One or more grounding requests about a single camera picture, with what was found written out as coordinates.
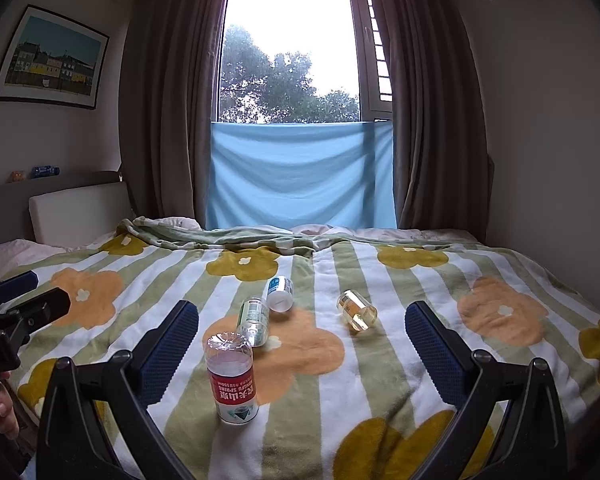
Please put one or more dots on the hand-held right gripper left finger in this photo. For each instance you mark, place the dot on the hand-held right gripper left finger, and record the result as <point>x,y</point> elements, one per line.
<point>177,332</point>

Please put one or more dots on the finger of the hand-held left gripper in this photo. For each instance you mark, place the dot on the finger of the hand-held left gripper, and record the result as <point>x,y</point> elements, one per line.
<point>17,282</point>
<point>42,307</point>

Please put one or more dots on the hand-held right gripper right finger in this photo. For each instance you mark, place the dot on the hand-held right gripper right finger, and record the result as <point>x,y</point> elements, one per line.
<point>427,340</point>

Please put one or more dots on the person's left hand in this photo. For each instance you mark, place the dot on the person's left hand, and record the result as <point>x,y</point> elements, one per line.
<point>5,410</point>

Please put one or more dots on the white pillow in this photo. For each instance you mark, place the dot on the white pillow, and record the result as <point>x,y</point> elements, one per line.
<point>27,250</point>

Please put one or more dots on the floral striped blanket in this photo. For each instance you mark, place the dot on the floral striped blanket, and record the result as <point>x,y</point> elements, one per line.
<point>380,370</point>

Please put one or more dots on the green label clear bottle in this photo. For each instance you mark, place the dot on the green label clear bottle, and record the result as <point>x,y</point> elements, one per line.
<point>252,321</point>

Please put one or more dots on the red label water bottle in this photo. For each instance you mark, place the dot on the red label water bottle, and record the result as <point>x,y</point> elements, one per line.
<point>230,390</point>

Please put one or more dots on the white padded headboard cushion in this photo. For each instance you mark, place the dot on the white padded headboard cushion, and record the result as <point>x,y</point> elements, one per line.
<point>80,210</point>

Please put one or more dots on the small orange figurine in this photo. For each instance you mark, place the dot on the small orange figurine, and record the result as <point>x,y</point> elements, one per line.
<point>18,176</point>

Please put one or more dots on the grey headboard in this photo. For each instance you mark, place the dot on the grey headboard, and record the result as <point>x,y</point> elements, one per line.
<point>55,182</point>

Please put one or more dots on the blue label white bottle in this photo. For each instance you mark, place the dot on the blue label white bottle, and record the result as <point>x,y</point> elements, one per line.
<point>280,292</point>

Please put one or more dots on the blue toy car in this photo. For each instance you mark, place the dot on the blue toy car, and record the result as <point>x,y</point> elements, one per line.
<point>46,170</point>

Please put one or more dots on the light blue cloth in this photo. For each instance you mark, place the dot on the light blue cloth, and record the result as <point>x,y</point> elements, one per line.
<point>300,175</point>

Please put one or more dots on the brown curtain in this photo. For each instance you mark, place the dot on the brown curtain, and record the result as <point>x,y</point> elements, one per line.
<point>430,110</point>
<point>165,110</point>

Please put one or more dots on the framed picture of houses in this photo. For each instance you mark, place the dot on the framed picture of houses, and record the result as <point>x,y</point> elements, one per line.
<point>50,57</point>

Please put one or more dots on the tree outside window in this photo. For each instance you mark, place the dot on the tree outside window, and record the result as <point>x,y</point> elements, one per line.
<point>260,80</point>

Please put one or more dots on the white window sash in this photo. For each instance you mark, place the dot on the white window sash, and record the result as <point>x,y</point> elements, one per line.
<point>375,50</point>

